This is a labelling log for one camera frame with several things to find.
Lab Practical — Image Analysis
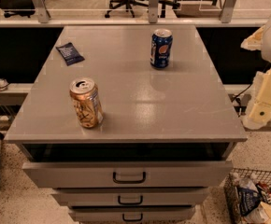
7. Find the dark blue chip bag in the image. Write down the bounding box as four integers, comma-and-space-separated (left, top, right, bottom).
237, 188, 261, 216

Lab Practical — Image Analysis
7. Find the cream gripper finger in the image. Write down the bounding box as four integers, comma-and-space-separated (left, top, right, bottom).
242, 68, 271, 130
240, 26, 264, 50

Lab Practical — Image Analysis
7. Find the dark blue snack packet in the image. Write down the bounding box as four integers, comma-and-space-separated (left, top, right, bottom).
56, 42, 84, 65

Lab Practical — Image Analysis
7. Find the gold soda can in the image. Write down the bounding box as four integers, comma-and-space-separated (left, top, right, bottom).
69, 77, 103, 129

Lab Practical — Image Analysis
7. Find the grey drawer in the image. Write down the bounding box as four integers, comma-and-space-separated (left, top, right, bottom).
69, 206, 195, 222
52, 188, 208, 207
22, 161, 233, 189

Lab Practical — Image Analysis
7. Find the grey drawer cabinet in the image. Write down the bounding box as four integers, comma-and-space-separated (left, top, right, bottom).
4, 24, 248, 224

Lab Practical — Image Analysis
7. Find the blue pepsi can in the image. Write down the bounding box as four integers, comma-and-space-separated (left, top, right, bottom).
150, 28, 173, 69

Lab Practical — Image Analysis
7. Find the black office chair centre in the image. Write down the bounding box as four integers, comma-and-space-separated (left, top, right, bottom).
105, 0, 149, 18

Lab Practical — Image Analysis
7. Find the red snack bag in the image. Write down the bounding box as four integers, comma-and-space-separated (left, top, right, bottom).
256, 182, 271, 204

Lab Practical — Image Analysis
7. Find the bottom grey drawer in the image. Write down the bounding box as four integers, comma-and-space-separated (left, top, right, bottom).
69, 206, 195, 222

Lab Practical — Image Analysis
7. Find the black cable right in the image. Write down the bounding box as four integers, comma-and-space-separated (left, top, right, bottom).
230, 83, 253, 117

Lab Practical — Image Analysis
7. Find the wire basket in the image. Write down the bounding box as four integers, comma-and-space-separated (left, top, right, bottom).
224, 168, 271, 224

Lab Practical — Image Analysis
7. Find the top grey drawer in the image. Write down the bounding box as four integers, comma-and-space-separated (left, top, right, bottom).
22, 161, 233, 189

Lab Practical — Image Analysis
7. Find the middle grey drawer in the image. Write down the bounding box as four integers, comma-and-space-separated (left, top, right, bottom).
52, 188, 208, 207

